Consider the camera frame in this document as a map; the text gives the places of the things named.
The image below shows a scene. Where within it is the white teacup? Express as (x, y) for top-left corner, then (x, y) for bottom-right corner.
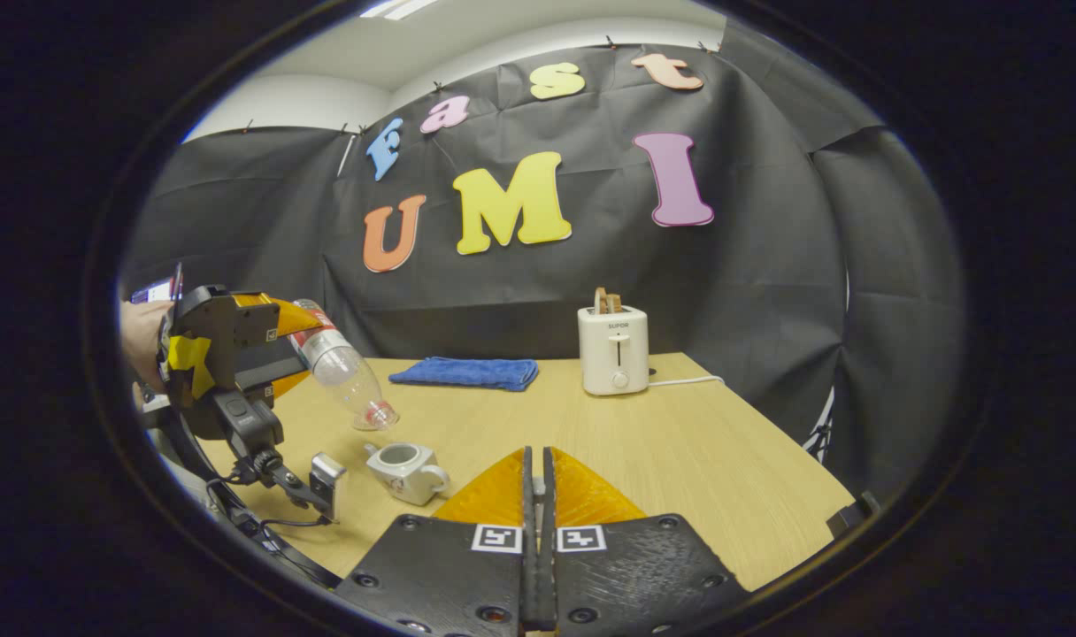
(365, 442), (451, 507)

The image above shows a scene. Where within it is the clear plastic water bottle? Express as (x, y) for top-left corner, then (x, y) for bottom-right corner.
(290, 298), (401, 433)

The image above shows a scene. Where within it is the computer monitor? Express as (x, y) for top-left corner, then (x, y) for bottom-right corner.
(131, 264), (185, 304)

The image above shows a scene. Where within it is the blue folded towel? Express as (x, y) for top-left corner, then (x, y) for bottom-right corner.
(388, 357), (540, 393)

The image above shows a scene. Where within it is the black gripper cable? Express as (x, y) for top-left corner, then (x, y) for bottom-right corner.
(205, 476), (344, 587)

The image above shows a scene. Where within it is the white toaster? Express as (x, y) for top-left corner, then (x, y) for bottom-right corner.
(578, 305), (650, 396)

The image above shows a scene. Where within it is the black backdrop cloth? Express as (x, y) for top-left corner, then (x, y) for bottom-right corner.
(118, 22), (968, 496)

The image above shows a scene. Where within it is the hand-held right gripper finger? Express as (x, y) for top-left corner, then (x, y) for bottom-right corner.
(539, 447), (749, 634)
(336, 447), (540, 634)

